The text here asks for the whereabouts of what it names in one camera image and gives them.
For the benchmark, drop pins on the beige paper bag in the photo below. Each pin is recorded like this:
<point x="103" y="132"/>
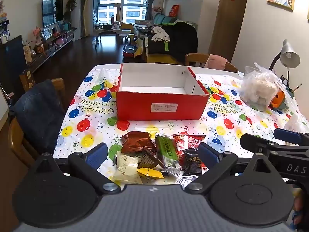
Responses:
<point x="28" y="54"/>

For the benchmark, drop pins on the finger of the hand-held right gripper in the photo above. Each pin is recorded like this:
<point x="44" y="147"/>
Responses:
<point x="287" y="134"/>
<point x="256" y="143"/>

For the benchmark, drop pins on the dark tall cabinet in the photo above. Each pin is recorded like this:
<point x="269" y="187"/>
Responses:
<point x="12" y="60"/>

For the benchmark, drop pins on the black jacket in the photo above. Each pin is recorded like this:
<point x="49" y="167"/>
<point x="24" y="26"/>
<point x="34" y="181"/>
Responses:
<point x="183" y="38"/>

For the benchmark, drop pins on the yellow snack packet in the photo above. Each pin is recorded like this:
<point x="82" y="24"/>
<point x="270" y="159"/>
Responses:
<point x="149" y="173"/>

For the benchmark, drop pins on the grey small stool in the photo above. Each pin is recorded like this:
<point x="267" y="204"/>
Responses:
<point x="122" y="38"/>

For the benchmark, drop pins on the green snack packet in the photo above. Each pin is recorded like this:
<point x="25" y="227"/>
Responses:
<point x="166" y="152"/>

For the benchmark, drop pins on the wooden door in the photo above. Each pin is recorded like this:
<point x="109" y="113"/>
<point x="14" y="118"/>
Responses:
<point x="229" y="17"/>

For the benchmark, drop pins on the balloon print tablecloth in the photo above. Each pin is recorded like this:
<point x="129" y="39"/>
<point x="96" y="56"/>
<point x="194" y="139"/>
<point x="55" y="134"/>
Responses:
<point x="79" y="116"/>

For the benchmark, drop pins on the television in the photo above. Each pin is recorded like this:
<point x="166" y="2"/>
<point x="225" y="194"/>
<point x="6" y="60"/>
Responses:
<point x="52" y="12"/>

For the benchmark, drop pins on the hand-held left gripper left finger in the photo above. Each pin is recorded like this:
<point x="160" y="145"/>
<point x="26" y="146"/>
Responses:
<point x="96" y="154"/>

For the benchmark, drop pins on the white grey garment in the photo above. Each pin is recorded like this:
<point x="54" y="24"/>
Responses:
<point x="159" y="35"/>

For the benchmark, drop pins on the yellow green small stool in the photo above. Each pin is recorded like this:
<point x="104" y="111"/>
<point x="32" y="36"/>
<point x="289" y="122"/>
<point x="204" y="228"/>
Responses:
<point x="131" y="38"/>

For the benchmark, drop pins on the pink cloth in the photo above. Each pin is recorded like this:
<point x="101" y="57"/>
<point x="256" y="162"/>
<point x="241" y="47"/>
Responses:
<point x="216" y="61"/>

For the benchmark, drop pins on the large window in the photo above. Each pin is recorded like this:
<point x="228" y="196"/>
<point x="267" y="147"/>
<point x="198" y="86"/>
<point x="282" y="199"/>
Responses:
<point x="120" y="0"/>

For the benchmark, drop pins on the cream white snack packet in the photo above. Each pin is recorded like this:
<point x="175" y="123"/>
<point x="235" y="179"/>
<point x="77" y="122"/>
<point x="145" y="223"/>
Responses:
<point x="125" y="168"/>

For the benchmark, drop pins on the white tower air conditioner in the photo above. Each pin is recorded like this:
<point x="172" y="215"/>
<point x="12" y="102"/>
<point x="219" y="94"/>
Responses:
<point x="77" y="17"/>

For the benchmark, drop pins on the teal sofa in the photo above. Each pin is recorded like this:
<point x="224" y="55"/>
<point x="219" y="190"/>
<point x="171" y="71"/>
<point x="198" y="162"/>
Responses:
<point x="164" y="18"/>

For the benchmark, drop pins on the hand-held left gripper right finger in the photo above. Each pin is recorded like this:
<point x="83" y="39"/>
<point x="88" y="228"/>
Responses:
<point x="208" y="155"/>

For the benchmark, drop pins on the wooden coffee table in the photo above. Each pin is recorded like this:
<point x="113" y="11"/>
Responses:
<point x="106" y="31"/>

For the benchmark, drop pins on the black snack packet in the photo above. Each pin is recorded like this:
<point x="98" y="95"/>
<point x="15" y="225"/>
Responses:
<point x="192" y="161"/>

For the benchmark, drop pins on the green pencil holder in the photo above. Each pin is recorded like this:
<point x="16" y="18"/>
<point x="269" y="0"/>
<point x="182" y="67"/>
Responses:
<point x="288" y="93"/>

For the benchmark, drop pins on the long low TV cabinet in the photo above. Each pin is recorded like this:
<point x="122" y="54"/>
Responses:
<point x="48" y="50"/>

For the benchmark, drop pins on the person's right hand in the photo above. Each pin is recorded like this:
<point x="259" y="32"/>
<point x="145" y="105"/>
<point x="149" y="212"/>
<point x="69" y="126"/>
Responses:
<point x="298" y="202"/>

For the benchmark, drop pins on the shiny brown snack packet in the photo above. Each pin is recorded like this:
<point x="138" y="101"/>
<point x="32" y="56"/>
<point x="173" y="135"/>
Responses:
<point x="136" y="142"/>

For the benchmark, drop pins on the large clear plastic bag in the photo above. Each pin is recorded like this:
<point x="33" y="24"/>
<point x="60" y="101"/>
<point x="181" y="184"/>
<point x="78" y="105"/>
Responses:
<point x="258" y="89"/>

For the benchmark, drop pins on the red bag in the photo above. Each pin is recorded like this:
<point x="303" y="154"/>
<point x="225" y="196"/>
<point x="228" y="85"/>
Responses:
<point x="174" y="11"/>

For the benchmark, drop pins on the wooden chair with denim jacket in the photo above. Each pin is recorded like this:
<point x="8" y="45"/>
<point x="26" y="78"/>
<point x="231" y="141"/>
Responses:
<point x="17" y="135"/>

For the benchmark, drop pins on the red floor toy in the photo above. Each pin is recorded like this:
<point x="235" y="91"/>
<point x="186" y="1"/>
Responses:
<point x="129" y="50"/>

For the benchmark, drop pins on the pink flowers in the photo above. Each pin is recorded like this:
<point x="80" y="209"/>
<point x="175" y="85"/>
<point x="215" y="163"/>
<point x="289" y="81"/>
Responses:
<point x="36" y="32"/>

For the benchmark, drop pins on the red cardboard box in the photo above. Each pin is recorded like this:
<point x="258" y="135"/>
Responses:
<point x="135" y="106"/>

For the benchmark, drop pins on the grey desk lamp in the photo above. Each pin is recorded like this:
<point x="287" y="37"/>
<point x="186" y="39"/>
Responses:
<point x="289" y="56"/>

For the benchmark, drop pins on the small dark brown packet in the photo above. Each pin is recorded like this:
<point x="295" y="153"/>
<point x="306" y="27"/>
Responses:
<point x="148" y="160"/>

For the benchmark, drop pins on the red snack packet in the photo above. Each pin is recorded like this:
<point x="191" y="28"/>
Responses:
<point x="187" y="141"/>

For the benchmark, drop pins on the small white plastic bag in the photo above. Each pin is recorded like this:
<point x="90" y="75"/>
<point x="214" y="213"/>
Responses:
<point x="295" y="124"/>

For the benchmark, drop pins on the wooden chair with pink cloth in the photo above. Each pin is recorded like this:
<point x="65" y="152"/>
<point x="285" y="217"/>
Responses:
<point x="193" y="59"/>

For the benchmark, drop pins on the orange desk toy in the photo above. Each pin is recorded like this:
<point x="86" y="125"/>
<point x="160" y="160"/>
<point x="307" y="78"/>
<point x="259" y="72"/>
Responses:
<point x="277" y="100"/>

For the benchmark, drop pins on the wooden bench with yellow cushion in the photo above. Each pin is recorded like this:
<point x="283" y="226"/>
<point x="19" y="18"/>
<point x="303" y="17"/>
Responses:
<point x="159" y="59"/>

